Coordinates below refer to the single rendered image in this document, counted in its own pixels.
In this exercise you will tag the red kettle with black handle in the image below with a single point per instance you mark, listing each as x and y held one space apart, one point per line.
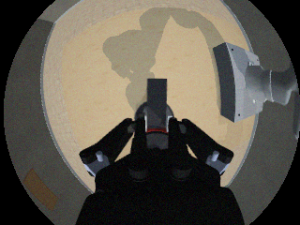
156 134

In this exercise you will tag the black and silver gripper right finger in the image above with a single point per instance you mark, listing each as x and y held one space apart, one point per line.
203 147

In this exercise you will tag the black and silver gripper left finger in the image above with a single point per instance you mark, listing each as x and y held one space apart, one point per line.
107 150

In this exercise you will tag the dark grey round disk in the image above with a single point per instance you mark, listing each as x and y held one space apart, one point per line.
140 109

